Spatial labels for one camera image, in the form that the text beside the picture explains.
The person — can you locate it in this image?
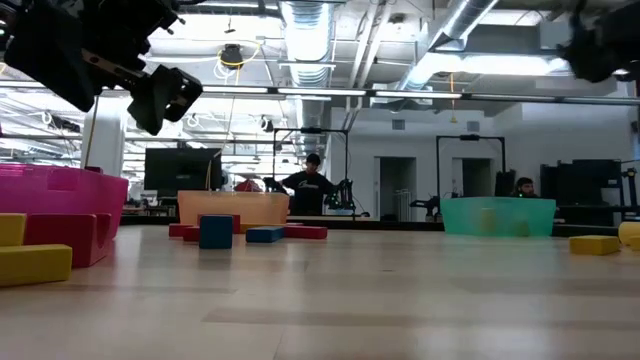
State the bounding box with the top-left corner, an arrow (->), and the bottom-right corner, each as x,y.
510,176 -> 540,199
278,152 -> 338,217

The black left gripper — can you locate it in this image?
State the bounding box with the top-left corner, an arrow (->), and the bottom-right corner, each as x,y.
79,0 -> 204,137

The black monitor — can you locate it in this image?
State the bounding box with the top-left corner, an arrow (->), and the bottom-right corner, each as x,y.
143,147 -> 224,193

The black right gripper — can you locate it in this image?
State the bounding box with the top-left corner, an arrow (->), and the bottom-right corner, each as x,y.
556,0 -> 640,84

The yellow cube block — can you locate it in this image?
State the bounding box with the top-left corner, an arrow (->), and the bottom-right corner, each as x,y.
477,207 -> 499,234

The green plastic bin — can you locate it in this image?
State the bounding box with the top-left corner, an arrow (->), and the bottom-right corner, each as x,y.
439,196 -> 558,238

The yellow reel cable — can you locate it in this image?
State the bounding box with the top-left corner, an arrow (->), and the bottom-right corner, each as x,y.
203,42 -> 264,192

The blue rectangular block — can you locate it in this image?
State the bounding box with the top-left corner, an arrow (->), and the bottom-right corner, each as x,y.
198,214 -> 235,251
245,225 -> 286,245

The wide silver ceiling duct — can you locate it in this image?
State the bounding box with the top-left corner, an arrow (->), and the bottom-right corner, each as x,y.
278,0 -> 335,151

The red plastic bin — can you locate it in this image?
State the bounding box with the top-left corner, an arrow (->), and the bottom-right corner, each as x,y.
0,162 -> 130,241

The linear ceiling light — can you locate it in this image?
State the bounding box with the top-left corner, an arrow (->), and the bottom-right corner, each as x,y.
202,85 -> 270,95
277,88 -> 368,97
374,90 -> 463,100

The black equipment rack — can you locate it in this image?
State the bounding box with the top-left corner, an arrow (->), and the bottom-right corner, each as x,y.
539,158 -> 625,207

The red arch block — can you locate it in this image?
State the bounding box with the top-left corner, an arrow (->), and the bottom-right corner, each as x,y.
23,212 -> 114,269

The grey door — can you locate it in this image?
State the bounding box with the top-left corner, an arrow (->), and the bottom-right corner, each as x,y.
452,157 -> 496,199
374,156 -> 418,223

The orange plastic bin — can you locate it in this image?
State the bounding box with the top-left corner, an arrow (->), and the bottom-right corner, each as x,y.
177,189 -> 291,227

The white pillar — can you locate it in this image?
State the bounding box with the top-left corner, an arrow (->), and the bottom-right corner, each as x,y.
81,97 -> 126,177

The black ceiling cable reel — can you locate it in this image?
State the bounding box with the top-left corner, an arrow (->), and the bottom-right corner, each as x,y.
218,43 -> 245,71

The red rounded object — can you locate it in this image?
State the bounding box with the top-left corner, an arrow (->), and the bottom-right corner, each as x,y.
233,178 -> 264,194

